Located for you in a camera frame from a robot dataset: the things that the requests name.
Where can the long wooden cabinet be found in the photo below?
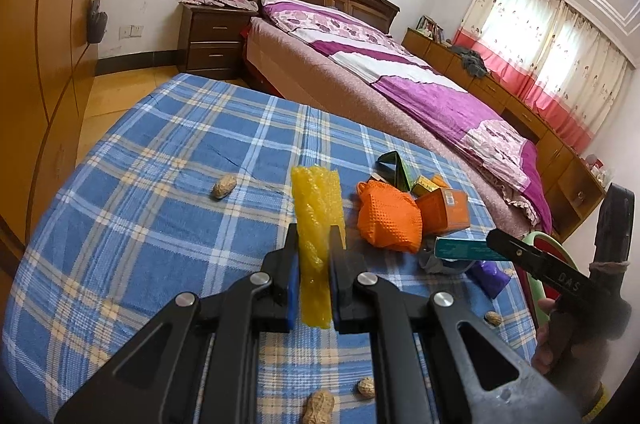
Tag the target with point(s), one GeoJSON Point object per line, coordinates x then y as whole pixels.
{"type": "Point", "coordinates": [570, 188]}

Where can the purple plastic wrapper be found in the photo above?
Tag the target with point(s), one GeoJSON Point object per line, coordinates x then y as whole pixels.
{"type": "Point", "coordinates": [488, 277]}

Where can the items on corner shelf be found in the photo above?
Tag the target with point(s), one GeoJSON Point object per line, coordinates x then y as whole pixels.
{"type": "Point", "coordinates": [598, 170]}

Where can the wall power socket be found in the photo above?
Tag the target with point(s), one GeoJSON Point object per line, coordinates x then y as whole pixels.
{"type": "Point", "coordinates": [130, 31]}

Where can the purple floral quilt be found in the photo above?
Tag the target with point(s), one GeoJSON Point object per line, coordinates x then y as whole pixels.
{"type": "Point", "coordinates": [433, 100]}

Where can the blue plastic curved piece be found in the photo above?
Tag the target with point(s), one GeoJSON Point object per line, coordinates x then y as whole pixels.
{"type": "Point", "coordinates": [431, 264]}

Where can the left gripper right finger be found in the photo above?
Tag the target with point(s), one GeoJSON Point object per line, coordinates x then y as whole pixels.
{"type": "Point", "coordinates": [433, 360]}

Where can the bed with mauve cover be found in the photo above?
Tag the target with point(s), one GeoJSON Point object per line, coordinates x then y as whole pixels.
{"type": "Point", "coordinates": [321, 56]}

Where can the black bag on wardrobe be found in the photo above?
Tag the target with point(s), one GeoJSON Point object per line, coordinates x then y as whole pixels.
{"type": "Point", "coordinates": [96, 23]}

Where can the folded cloth on nightstand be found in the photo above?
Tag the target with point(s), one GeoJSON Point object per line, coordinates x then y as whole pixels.
{"type": "Point", "coordinates": [244, 5]}

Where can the grey clothes pile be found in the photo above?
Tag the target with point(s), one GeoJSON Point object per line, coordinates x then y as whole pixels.
{"type": "Point", "coordinates": [471, 61]}

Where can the peanut near left small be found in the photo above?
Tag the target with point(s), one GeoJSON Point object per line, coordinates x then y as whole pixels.
{"type": "Point", "coordinates": [365, 388]}

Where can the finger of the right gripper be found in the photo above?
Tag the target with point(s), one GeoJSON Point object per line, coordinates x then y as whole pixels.
{"type": "Point", "coordinates": [575, 286]}

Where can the orange foam net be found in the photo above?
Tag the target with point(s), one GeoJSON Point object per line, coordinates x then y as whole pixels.
{"type": "Point", "coordinates": [388, 218]}

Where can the wooden wardrobe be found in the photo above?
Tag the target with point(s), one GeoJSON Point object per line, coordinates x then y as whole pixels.
{"type": "Point", "coordinates": [47, 71]}

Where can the blue plaid tablecloth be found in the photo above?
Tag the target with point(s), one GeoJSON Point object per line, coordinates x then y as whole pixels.
{"type": "Point", "coordinates": [135, 225]}

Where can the peanut far left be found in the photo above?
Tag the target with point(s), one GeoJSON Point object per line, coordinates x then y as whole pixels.
{"type": "Point", "coordinates": [223, 187]}

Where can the red bin green rim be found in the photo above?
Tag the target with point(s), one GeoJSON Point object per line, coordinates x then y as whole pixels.
{"type": "Point", "coordinates": [535, 271]}

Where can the peanut right of wrapper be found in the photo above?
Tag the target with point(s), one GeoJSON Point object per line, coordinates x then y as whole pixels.
{"type": "Point", "coordinates": [493, 318]}

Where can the peanut near left large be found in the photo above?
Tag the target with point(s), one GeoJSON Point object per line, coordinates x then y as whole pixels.
{"type": "Point", "coordinates": [319, 408]}

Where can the green wrapper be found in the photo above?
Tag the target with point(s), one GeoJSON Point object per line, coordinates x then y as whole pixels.
{"type": "Point", "coordinates": [393, 170]}

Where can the person right hand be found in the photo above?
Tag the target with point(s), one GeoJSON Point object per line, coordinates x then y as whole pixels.
{"type": "Point", "coordinates": [545, 338]}

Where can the floral pink curtains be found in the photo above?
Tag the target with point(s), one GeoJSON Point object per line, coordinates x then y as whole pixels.
{"type": "Point", "coordinates": [552, 58]}

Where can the orange cardboard box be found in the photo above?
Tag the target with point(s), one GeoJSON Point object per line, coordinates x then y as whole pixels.
{"type": "Point", "coordinates": [444, 211]}

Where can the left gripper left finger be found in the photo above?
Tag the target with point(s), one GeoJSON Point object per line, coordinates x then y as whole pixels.
{"type": "Point", "coordinates": [196, 360]}

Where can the green white carton box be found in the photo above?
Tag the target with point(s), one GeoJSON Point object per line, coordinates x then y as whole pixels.
{"type": "Point", "coordinates": [468, 250]}

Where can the yellow foam net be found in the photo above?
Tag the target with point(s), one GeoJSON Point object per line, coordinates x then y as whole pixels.
{"type": "Point", "coordinates": [318, 206]}

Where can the dark wood nightstand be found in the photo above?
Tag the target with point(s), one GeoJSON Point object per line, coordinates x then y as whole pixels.
{"type": "Point", "coordinates": [211, 41]}

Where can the books on cabinet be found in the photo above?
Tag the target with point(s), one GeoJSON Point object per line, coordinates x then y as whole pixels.
{"type": "Point", "coordinates": [430, 29]}

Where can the small yellow snack box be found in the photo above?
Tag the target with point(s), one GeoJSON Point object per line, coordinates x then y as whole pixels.
{"type": "Point", "coordinates": [423, 186]}

